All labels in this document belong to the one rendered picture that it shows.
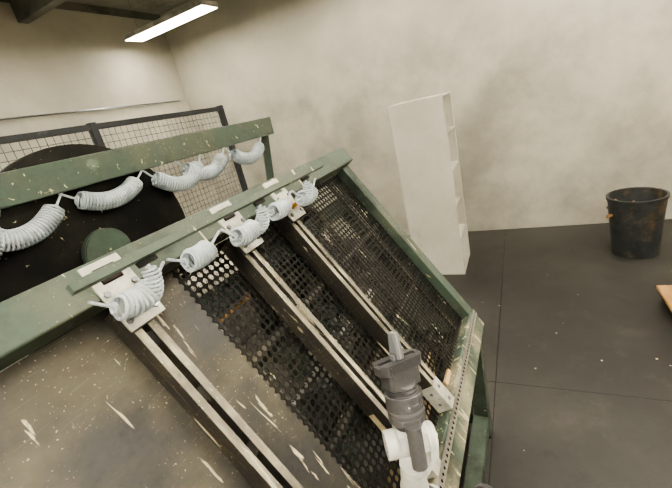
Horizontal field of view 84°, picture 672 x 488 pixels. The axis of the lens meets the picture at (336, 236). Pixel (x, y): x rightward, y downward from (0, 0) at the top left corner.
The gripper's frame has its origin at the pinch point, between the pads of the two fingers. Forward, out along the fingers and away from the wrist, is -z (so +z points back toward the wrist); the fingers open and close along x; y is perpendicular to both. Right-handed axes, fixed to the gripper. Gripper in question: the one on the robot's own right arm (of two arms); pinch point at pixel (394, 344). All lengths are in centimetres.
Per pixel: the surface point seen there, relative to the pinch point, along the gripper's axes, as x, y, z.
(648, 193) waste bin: -435, 122, 1
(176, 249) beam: 38, 44, -31
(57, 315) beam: 65, 27, -21
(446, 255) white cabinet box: -271, 261, 35
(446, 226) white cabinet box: -267, 249, 0
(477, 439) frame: -106, 88, 111
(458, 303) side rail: -105, 85, 28
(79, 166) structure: 60, 83, -64
